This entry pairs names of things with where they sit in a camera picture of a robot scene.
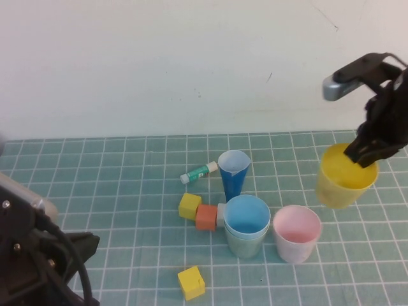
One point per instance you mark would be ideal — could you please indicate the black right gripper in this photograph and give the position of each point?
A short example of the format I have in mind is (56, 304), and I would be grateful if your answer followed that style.
(392, 121)

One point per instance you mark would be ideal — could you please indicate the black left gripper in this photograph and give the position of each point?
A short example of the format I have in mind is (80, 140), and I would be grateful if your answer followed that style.
(25, 255)

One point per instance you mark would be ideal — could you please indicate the yellow plastic cup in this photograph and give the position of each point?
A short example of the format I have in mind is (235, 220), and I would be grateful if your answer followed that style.
(338, 194)

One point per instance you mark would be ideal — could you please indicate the pink plastic cup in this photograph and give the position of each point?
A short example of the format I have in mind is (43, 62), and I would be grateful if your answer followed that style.
(293, 252)

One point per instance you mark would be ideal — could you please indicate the light blue plastic cup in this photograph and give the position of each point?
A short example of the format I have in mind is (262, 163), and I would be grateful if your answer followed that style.
(245, 216)

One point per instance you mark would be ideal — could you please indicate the green white-grid tablecloth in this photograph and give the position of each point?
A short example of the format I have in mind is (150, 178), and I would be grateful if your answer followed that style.
(127, 191)

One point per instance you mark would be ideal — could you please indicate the yellow cube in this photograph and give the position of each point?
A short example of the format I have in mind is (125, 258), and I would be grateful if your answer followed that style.
(188, 207)
(191, 283)

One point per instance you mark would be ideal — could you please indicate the orange cube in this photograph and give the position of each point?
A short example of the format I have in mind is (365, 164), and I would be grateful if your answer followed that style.
(205, 218)

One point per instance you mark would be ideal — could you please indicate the dark blue paper cone cup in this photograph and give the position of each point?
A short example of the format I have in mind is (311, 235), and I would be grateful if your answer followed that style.
(232, 185)

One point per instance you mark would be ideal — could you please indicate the green white glue stick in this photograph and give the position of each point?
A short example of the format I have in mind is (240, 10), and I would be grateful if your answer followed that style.
(197, 173)

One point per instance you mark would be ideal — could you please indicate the grey white cube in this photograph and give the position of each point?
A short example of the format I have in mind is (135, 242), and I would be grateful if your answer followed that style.
(220, 216)

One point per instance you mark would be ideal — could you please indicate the green plastic cup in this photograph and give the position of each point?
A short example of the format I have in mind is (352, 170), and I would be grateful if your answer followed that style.
(245, 250)

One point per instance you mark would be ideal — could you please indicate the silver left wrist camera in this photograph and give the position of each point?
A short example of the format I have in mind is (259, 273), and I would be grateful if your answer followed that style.
(41, 204)

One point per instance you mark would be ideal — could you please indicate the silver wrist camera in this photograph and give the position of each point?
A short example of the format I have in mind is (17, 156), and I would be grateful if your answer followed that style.
(338, 89)
(41, 204)

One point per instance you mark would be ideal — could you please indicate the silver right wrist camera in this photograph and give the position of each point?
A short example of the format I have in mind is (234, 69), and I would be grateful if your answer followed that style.
(338, 89)

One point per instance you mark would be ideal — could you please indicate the black right camera bracket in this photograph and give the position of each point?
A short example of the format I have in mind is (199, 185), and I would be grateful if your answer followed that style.
(366, 63)

